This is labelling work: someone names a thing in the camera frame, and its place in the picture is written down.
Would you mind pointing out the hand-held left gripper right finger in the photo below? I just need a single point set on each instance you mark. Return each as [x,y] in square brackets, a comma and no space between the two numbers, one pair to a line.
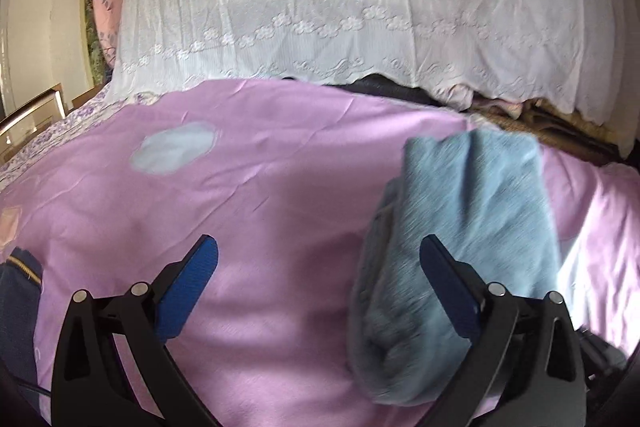
[450,287]

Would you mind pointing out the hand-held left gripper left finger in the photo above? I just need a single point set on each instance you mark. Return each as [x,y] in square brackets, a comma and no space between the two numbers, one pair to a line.
[187,287]

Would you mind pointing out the blue fleece garment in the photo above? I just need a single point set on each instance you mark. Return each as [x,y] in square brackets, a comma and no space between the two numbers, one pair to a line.
[475,207]

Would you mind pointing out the pink bed sheet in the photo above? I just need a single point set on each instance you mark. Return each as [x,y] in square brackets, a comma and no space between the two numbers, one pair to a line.
[275,207]

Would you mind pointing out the navy bag with gold zipper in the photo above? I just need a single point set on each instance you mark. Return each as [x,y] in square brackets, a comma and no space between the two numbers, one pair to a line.
[17,307]

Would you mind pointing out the tan woven mat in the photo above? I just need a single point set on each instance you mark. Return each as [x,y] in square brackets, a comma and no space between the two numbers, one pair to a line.
[550,127]

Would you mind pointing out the purple floral bed sheet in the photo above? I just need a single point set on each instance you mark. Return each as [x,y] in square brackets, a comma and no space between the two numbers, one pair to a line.
[75,122]

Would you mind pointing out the dark cloth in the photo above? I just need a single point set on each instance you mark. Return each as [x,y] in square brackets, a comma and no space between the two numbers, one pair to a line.
[380,88]

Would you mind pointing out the green patterned cloth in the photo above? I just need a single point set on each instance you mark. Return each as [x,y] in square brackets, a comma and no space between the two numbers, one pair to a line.
[95,47]

